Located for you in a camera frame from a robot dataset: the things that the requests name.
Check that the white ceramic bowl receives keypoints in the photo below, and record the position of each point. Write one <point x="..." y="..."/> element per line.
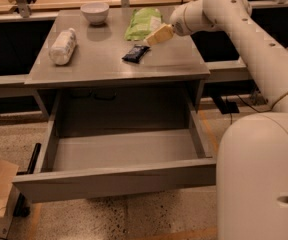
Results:
<point x="95" y="13"/>

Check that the dark blue snack packet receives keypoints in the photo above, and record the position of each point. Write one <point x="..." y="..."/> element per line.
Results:
<point x="136" y="53"/>

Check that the grey cabinet with counter top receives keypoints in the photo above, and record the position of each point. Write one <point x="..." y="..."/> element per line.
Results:
<point x="99" y="93"/>

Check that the open grey top drawer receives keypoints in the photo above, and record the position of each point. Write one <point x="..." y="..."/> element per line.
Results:
<point x="118" y="164"/>

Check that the green rice chip bag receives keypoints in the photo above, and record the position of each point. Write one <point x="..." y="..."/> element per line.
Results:
<point x="142" y="23"/>

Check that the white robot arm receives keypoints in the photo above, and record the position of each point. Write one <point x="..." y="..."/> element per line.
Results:
<point x="252" y="157"/>

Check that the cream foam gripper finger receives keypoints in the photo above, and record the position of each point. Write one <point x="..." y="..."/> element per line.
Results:
<point x="163" y="33"/>

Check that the white plastic bottle lying down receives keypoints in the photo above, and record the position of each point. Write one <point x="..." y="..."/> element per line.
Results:
<point x="63" y="47"/>

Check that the black table foot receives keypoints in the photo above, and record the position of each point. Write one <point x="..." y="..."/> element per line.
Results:
<point x="225" y="106"/>

